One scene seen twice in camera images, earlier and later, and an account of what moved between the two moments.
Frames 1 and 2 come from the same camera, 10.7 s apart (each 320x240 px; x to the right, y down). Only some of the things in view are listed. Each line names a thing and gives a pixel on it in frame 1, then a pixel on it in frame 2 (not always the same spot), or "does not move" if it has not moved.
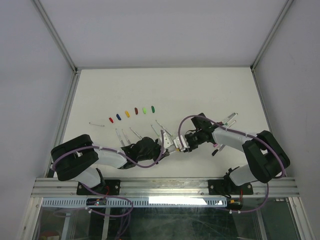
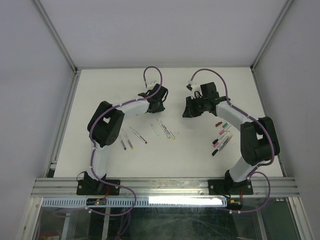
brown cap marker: [136, 133] does not move
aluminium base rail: [162, 187] does not move
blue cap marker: [121, 141] does not move
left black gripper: [159, 148] -> [160, 108]
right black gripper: [191, 147] -> [189, 111]
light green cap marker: [156, 130] does not move
